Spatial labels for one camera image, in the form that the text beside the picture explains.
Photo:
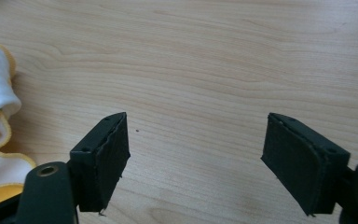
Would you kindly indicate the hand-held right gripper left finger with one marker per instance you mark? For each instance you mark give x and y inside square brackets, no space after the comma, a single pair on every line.
[101,168]

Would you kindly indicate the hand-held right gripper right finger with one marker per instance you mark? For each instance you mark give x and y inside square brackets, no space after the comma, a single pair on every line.
[304,165]

